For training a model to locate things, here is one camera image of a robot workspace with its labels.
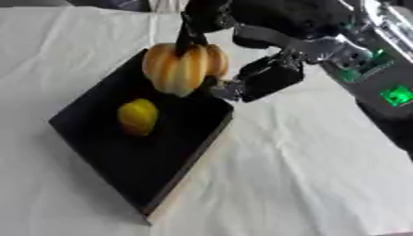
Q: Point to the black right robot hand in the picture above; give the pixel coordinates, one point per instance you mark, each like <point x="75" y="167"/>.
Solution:
<point x="279" y="18"/>

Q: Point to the orange ribbed toy pumpkin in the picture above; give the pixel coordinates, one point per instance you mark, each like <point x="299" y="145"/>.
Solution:
<point x="180" y="69"/>

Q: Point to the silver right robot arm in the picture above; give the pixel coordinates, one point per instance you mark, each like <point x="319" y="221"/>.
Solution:
<point x="376" y="70"/>

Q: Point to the cardboard box with black inside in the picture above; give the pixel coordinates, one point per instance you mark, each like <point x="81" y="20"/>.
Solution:
<point x="140" y="144"/>

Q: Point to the yellow toy lemon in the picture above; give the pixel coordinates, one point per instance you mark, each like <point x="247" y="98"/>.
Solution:
<point x="137" y="116"/>

